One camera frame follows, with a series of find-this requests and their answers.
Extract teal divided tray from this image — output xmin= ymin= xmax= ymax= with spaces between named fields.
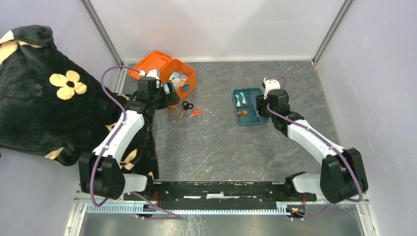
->
xmin=233 ymin=88 xmax=270 ymax=126

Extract orange medicine kit box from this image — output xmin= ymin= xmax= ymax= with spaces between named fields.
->
xmin=134 ymin=51 xmax=196 ymax=102

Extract black handled scissors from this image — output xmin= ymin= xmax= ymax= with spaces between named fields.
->
xmin=172 ymin=101 xmax=194 ymax=123

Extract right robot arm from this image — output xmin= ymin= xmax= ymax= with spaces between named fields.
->
xmin=256 ymin=76 xmax=368 ymax=204

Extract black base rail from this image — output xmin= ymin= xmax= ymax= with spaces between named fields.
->
xmin=142 ymin=181 xmax=317 ymax=210

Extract orange handled scissors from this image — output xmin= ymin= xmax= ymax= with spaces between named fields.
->
xmin=187 ymin=107 xmax=203 ymax=119

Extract blue plastic tweezers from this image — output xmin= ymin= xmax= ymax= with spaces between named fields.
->
xmin=252 ymin=105 xmax=260 ymax=122

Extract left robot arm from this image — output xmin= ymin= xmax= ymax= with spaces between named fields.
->
xmin=78 ymin=69 xmax=179 ymax=201

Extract blue cotton pad packet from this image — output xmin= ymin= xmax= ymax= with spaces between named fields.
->
xmin=169 ymin=71 xmax=188 ymax=89

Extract teal white tube packet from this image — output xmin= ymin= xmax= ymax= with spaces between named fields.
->
xmin=240 ymin=92 xmax=247 ymax=104

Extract black floral blanket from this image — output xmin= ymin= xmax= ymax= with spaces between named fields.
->
xmin=0 ymin=25 xmax=160 ymax=180

